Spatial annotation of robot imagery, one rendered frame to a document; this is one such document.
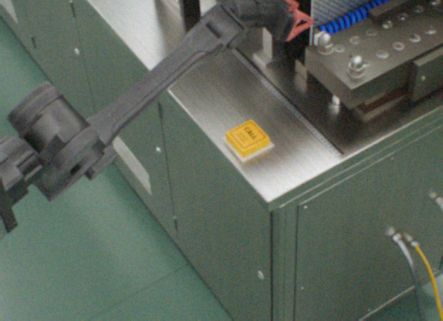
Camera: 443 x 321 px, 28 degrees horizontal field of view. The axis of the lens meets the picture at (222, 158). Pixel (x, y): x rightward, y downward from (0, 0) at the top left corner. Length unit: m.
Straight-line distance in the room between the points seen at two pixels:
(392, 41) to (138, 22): 0.65
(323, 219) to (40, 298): 1.13
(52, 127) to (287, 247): 0.94
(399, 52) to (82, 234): 1.39
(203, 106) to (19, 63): 1.65
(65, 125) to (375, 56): 0.93
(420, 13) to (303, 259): 0.62
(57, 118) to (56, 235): 1.80
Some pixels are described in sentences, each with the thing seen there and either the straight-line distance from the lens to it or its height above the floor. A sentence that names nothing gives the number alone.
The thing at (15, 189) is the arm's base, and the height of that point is 1.46.
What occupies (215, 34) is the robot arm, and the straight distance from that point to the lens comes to 1.74.
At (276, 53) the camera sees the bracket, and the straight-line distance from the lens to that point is 2.11.
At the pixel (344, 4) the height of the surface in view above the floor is 1.06.
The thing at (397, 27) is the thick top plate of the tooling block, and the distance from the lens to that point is 2.03.
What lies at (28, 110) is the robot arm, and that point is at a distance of 1.20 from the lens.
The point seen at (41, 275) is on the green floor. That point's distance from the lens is 2.90.
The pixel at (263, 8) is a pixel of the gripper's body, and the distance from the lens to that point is 1.82.
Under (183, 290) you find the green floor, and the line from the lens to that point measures 2.79.
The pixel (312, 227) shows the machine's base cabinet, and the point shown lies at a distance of 2.03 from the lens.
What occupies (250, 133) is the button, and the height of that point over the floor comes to 0.92.
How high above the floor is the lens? 2.35
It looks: 49 degrees down
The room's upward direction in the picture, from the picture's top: 4 degrees counter-clockwise
